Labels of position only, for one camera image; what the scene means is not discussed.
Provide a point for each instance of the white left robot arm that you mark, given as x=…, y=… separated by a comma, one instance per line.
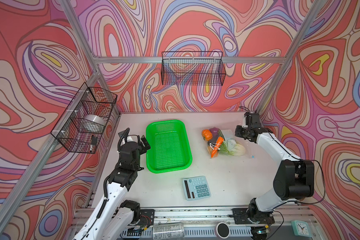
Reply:
x=113, y=213

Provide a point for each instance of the teal calculator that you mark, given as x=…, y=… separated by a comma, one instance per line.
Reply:
x=196, y=188

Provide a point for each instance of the purple red onion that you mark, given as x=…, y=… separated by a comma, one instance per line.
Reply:
x=215, y=131

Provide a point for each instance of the aluminium frame post right rear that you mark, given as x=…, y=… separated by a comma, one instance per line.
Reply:
x=284, y=66

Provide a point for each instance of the orange bell pepper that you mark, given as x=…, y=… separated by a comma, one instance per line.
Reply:
x=207, y=134

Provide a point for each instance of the white roll in basket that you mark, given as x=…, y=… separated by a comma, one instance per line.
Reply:
x=95, y=121

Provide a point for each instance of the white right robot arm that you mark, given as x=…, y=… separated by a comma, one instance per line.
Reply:
x=294, y=179

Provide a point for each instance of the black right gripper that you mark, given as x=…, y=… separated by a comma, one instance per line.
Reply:
x=237, y=131

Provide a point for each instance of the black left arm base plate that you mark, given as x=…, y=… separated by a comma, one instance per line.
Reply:
x=144, y=218

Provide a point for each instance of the green lettuce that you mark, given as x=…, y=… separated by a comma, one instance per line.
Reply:
x=231, y=147

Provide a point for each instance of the clear zip top bag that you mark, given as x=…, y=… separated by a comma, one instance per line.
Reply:
x=226, y=134

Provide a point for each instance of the black wire basket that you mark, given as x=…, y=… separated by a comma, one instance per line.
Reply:
x=193, y=68
x=72, y=131

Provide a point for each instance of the black wire basket rear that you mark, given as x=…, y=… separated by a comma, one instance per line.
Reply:
x=193, y=68

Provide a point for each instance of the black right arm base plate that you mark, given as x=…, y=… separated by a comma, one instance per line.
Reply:
x=243, y=216

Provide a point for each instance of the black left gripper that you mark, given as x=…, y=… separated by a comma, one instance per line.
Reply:
x=142, y=149

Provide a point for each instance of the green plastic basket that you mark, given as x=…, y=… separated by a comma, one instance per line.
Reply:
x=170, y=148

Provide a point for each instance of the aluminium front rail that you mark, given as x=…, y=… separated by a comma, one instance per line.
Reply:
x=200, y=222

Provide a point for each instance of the small teal clock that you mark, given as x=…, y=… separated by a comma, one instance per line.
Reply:
x=301, y=229

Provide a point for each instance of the orange carrot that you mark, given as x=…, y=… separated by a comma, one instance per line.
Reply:
x=216, y=146

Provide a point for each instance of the silver drink can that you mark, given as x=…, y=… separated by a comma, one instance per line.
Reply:
x=174, y=231

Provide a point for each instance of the black wire basket left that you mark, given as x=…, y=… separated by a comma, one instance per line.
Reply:
x=72, y=131

